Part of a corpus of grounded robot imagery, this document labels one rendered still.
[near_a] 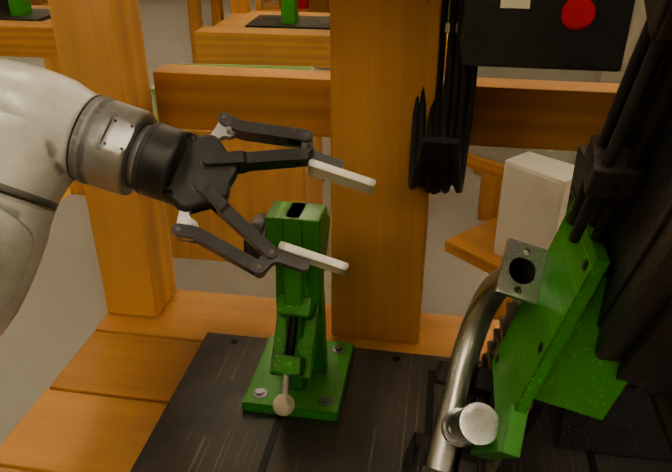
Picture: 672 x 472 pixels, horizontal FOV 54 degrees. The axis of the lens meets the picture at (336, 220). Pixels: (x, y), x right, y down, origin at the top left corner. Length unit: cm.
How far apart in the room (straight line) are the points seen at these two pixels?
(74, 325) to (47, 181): 210
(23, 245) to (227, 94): 45
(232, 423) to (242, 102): 46
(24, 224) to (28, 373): 192
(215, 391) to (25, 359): 175
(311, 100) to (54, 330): 196
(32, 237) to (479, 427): 46
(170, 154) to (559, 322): 38
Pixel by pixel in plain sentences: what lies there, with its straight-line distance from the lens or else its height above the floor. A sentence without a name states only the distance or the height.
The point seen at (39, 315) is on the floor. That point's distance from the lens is 288.
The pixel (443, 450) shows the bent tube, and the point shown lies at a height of 100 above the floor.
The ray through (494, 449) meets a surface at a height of 107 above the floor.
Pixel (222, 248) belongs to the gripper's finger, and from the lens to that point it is 64.
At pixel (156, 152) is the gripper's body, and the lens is 65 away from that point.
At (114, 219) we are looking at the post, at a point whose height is 106.
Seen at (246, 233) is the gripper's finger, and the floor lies 123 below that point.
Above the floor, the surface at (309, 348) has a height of 99.
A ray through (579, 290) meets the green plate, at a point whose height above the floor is 124.
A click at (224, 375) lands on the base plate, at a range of 98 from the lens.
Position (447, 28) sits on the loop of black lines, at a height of 137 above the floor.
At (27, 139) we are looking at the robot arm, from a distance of 68.
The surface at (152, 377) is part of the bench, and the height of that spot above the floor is 88.
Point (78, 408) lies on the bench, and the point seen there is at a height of 88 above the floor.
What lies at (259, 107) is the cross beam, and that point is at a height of 123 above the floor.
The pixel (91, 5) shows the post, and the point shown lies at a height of 138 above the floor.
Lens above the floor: 153
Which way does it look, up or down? 27 degrees down
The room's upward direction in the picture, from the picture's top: straight up
